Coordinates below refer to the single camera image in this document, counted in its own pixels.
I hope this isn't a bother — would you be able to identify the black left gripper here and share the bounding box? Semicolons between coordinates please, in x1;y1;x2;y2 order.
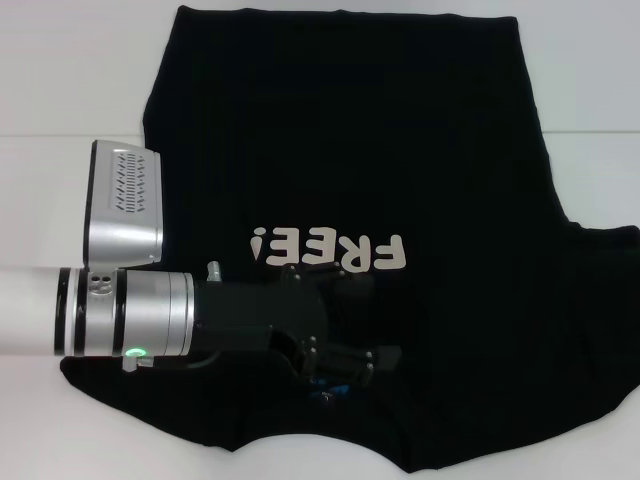
192;259;402;397

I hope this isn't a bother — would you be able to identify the black shirt with FREE print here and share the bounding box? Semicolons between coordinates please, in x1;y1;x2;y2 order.
58;4;640;448

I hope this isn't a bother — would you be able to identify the grey left arm cable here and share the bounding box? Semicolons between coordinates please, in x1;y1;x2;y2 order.
122;348;224;374

